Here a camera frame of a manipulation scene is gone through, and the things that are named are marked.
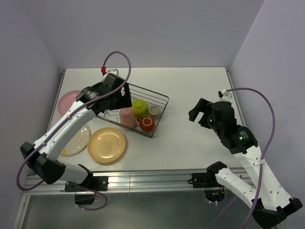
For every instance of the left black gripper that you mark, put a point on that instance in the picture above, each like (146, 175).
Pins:
(124, 101)

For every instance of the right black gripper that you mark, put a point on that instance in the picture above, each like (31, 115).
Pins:
(200, 106)

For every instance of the lime green bowl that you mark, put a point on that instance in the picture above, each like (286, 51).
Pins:
(140, 108)

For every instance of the pink plastic cup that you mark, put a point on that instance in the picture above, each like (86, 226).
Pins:
(127, 117)

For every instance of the pink plastic plate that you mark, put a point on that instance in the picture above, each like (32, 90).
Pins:
(66, 101)

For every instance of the small patterned glass cup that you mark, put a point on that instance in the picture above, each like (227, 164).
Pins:
(154, 112)

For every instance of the orange brown ceramic mug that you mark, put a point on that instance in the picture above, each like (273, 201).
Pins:
(147, 124)

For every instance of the orange plastic plate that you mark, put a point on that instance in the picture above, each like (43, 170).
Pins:
(106, 145)

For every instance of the cream yellow floral plate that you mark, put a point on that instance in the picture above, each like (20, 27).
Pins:
(78, 142)

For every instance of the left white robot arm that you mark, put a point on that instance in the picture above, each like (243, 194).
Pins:
(112, 93)

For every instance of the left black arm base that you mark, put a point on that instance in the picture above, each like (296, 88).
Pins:
(93, 184)

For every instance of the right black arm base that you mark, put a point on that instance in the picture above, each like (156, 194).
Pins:
(214, 193)

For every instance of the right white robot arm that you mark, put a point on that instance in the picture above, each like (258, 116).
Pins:
(271, 203)

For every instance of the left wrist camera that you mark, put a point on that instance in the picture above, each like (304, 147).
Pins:
(106, 71)

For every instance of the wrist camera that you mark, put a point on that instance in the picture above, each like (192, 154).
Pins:
(225, 96)
(106, 71)

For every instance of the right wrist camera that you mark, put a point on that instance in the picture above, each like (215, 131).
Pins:
(225, 96)

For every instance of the metal wire dish rack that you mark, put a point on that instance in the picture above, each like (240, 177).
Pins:
(152, 98)

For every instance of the aluminium front rail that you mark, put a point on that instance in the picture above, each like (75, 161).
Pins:
(132, 182)

